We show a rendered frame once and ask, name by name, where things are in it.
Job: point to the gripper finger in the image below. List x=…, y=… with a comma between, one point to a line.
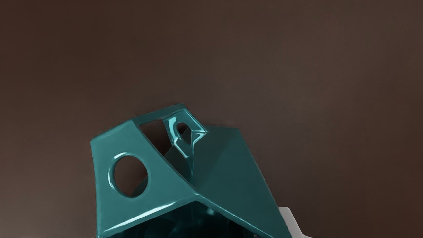
x=292, y=222

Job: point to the teal faceted mug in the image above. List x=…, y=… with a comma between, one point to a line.
x=228, y=178

